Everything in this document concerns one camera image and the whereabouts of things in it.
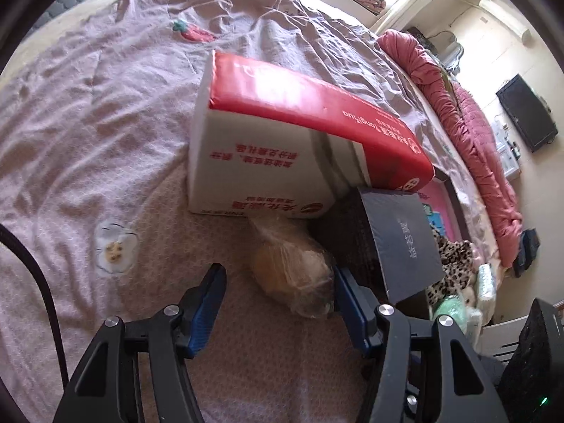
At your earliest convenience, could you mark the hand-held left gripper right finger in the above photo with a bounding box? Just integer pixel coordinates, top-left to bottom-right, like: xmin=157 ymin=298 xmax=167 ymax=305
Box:
xmin=332 ymin=265 xmax=507 ymax=423

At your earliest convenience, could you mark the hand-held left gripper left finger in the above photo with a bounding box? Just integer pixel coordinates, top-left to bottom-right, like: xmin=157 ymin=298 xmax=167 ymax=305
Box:
xmin=53 ymin=263 xmax=227 ymax=423

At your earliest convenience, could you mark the beige bun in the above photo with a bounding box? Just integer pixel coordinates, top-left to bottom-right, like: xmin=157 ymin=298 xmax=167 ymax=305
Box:
xmin=248 ymin=218 xmax=336 ymax=318

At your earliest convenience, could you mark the plush sheep with purple dress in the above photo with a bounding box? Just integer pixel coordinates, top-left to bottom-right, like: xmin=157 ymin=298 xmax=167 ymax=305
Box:
xmin=458 ymin=284 xmax=479 ymax=307

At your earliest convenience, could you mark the leopard print scrunchie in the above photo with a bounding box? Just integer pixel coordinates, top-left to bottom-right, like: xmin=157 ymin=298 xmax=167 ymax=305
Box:
xmin=424 ymin=227 xmax=476 ymax=306

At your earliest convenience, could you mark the black box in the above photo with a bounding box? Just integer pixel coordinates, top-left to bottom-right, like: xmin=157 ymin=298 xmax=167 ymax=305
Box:
xmin=308 ymin=185 xmax=445 ymax=318

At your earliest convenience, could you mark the dark blue clothes heap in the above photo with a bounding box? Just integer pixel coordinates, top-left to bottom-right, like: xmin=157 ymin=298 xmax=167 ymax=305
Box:
xmin=512 ymin=228 xmax=541 ymax=276

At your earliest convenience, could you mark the pink and blue book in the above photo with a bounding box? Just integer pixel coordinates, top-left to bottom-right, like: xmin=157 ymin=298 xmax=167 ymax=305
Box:
xmin=418 ymin=185 xmax=459 ymax=239

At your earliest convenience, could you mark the red and white carton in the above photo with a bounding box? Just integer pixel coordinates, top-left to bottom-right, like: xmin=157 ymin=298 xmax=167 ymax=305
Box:
xmin=188 ymin=50 xmax=435 ymax=222

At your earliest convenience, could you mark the white drawer cabinet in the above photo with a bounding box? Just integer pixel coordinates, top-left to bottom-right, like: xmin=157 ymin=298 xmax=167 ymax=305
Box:
xmin=496 ymin=121 xmax=525 ymax=179

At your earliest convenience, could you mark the pink quilt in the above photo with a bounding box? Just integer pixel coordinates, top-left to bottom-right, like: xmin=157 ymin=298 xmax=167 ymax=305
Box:
xmin=376 ymin=29 xmax=525 ymax=269

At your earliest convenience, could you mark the black flat television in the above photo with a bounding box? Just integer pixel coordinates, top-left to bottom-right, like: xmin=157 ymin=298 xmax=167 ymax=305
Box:
xmin=496 ymin=75 xmax=559 ymax=153

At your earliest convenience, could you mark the grey rounded chair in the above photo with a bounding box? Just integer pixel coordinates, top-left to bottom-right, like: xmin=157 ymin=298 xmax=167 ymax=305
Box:
xmin=434 ymin=30 xmax=465 ymax=71

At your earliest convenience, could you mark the bed with cream sheet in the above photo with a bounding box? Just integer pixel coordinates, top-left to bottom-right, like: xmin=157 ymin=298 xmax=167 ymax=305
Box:
xmin=0 ymin=0 xmax=503 ymax=423

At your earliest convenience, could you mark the white air conditioner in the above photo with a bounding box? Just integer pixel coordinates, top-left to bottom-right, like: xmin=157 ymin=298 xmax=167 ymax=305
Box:
xmin=479 ymin=0 xmax=531 ymax=42

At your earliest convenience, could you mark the black cable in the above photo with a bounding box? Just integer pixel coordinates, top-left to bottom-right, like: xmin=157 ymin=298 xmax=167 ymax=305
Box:
xmin=0 ymin=225 xmax=69 ymax=388

